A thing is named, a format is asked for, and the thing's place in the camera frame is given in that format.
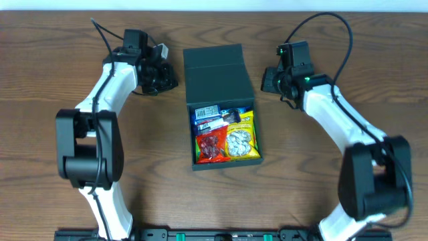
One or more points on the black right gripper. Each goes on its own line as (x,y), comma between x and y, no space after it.
(270,81)

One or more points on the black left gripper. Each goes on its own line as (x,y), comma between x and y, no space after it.
(164,79)

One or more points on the dark green box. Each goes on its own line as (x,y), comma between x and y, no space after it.
(217,75)

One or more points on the blue Oreo cookie pack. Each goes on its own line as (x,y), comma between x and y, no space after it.
(223,113)

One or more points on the small blue barcode box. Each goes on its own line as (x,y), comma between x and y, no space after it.
(207,112)

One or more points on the dark blue snack wrapper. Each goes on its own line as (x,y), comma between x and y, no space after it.
(231,117)

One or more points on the red snack bag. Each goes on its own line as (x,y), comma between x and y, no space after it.
(211,147)

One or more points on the yellow seed snack bag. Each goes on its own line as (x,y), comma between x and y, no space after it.
(241,143)

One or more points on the green Haribo worms bag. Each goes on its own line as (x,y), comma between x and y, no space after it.
(197,151)

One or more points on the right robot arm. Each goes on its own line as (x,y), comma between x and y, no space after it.
(375,175)

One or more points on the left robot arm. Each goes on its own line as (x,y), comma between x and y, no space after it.
(89,146)

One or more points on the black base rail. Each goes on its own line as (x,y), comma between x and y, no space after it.
(187,235)

